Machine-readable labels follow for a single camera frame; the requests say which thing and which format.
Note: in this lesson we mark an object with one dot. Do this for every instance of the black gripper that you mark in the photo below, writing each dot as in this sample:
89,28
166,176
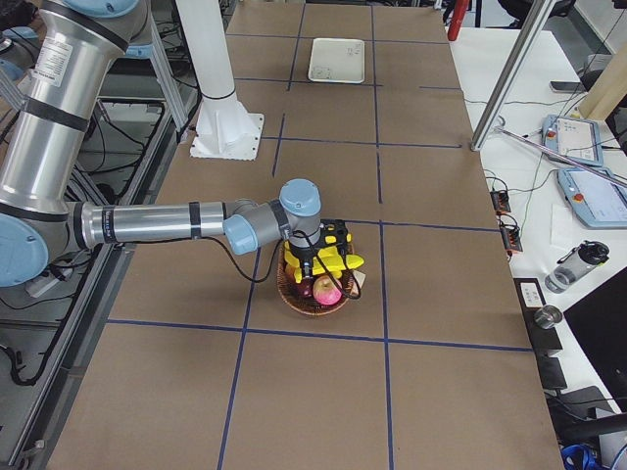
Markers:
303,257

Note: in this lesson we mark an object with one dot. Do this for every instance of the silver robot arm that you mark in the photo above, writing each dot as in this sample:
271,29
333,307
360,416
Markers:
38,226

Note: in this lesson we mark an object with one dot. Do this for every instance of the brown wicker basket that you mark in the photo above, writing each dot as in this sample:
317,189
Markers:
290,294

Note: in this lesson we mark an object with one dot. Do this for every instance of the basket paper tag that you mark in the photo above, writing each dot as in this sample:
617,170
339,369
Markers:
359,279

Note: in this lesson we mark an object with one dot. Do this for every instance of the dark red mango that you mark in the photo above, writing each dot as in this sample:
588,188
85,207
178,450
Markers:
305,288

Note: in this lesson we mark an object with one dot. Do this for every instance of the white bear tray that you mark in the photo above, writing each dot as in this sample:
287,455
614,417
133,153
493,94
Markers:
337,60

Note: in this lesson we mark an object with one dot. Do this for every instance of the orange electronics board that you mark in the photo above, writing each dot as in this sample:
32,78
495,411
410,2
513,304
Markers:
511,238
500,201

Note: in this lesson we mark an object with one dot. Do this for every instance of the small metal cup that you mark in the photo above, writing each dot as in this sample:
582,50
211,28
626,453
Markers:
547,317

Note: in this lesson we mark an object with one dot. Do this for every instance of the clear water bottle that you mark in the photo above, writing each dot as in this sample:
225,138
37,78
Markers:
579,262

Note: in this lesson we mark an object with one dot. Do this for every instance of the red cylinder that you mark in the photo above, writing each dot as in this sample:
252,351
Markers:
458,14

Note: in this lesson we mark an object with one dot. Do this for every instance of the near teach pendant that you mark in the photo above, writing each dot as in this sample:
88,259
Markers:
596,202

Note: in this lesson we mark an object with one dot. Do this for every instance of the teach pendant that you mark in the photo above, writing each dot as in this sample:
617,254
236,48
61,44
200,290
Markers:
578,139
596,202

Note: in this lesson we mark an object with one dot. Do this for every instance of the far teach pendant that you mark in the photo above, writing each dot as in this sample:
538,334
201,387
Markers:
578,139

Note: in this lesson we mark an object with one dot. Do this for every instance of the long reach stick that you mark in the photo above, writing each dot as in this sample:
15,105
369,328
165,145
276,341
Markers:
561,158

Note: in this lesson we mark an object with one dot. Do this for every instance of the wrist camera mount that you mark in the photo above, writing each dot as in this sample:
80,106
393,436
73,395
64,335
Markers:
334,233

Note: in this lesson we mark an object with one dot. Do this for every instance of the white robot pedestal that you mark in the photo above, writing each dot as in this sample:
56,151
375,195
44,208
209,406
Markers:
224,128

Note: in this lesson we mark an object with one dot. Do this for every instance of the aluminium frame post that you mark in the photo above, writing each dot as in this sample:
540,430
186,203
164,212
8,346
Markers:
538,15

